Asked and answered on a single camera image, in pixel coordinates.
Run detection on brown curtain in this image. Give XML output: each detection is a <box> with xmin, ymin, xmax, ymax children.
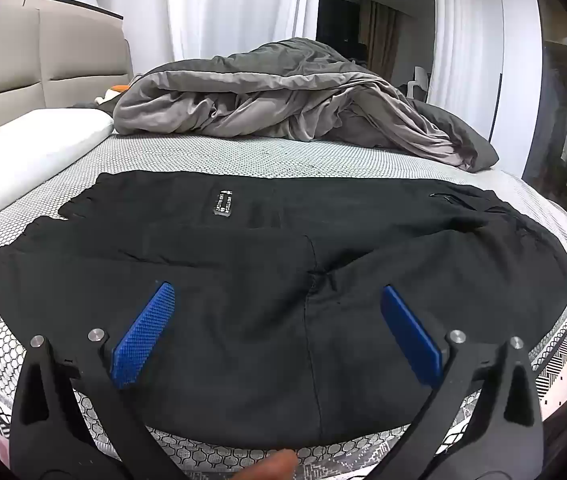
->
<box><xmin>363</xmin><ymin>0</ymin><xmax>401</xmax><ymax>81</ymax></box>

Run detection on white wardrobe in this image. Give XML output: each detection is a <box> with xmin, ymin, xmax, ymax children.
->
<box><xmin>501</xmin><ymin>0</ymin><xmax>539</xmax><ymax>176</ymax></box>

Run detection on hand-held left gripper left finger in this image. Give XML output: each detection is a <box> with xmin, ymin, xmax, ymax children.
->
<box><xmin>9</xmin><ymin>281</ymin><xmax>189</xmax><ymax>480</ymax></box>

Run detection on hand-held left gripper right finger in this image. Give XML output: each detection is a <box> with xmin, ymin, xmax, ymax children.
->
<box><xmin>363</xmin><ymin>285</ymin><xmax>547</xmax><ymax>480</ymax></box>

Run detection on white chair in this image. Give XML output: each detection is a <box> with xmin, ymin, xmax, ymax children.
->
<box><xmin>406</xmin><ymin>66</ymin><xmax>431</xmax><ymax>98</ymax></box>

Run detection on white pillow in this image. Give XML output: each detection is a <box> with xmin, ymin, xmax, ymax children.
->
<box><xmin>0</xmin><ymin>108</ymin><xmax>115</xmax><ymax>231</ymax></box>

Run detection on beige padded headboard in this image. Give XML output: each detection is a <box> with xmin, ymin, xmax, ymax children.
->
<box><xmin>0</xmin><ymin>0</ymin><xmax>131</xmax><ymax>143</ymax></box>

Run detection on honeycomb patterned mattress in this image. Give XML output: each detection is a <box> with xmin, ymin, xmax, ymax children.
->
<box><xmin>0</xmin><ymin>130</ymin><xmax>567</xmax><ymax>480</ymax></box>

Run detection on grey duvet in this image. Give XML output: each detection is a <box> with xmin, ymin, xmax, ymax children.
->
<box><xmin>113</xmin><ymin>37</ymin><xmax>500</xmax><ymax>173</ymax></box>

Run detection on black pants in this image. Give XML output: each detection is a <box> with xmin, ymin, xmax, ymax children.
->
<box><xmin>0</xmin><ymin>170</ymin><xmax>567</xmax><ymax>453</ymax></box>

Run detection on white curtain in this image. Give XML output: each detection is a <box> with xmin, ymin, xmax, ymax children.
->
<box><xmin>113</xmin><ymin>0</ymin><xmax>309</xmax><ymax>63</ymax></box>
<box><xmin>426</xmin><ymin>0</ymin><xmax>504</xmax><ymax>111</ymax></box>

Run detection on orange and white plush toy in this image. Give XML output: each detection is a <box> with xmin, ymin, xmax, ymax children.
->
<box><xmin>94</xmin><ymin>84</ymin><xmax>130</xmax><ymax>107</ymax></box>

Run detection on person's left hand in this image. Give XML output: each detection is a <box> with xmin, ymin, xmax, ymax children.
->
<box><xmin>242</xmin><ymin>450</ymin><xmax>300</xmax><ymax>480</ymax></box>

